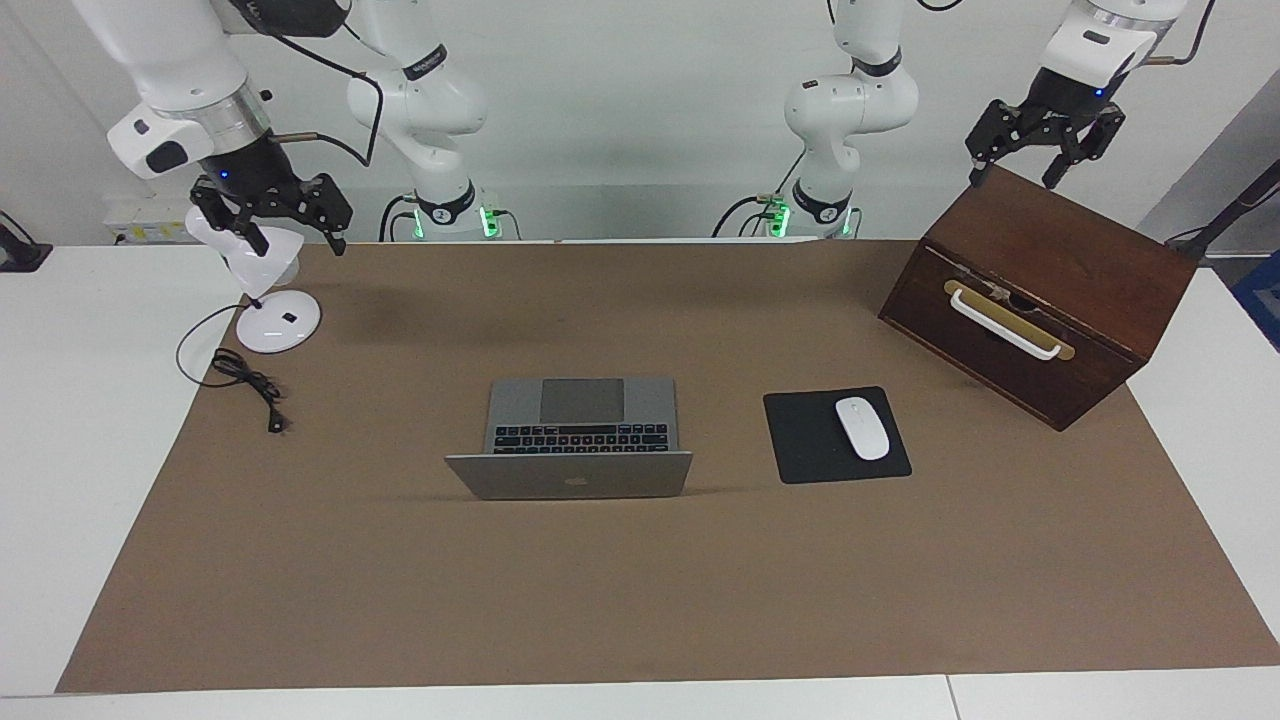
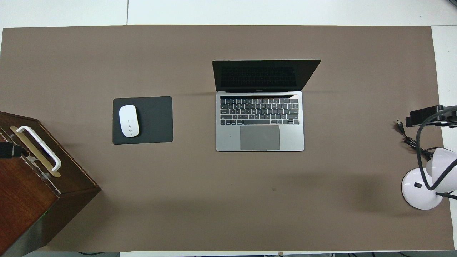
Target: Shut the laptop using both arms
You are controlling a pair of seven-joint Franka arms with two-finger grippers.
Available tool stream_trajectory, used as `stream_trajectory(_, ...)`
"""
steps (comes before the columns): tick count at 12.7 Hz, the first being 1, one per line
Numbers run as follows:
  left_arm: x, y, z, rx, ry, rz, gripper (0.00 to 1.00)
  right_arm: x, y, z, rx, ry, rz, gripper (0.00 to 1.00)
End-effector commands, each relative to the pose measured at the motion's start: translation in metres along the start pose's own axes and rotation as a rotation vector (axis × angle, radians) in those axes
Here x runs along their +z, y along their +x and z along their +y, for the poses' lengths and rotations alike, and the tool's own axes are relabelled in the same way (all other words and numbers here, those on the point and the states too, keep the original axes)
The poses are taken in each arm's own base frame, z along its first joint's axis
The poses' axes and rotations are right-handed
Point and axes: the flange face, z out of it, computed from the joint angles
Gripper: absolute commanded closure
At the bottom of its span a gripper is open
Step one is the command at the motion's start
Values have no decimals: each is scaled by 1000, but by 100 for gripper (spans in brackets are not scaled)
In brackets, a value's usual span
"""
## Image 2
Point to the silver laptop computer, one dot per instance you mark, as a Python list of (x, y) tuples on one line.
[(228, 142)]

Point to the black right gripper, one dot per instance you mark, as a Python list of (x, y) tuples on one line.
[(425, 116)]

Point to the white desk lamp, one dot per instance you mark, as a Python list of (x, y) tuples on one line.
[(417, 196)]

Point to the black mouse pad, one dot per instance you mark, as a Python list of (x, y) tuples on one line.
[(157, 121)]

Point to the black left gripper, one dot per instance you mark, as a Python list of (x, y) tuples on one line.
[(9, 150)]

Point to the white computer mouse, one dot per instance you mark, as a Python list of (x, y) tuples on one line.
[(128, 119)]

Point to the brown table mat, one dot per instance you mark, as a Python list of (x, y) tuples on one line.
[(214, 196)]

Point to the dark brown wooden box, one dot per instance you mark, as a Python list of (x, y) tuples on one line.
[(21, 200)]

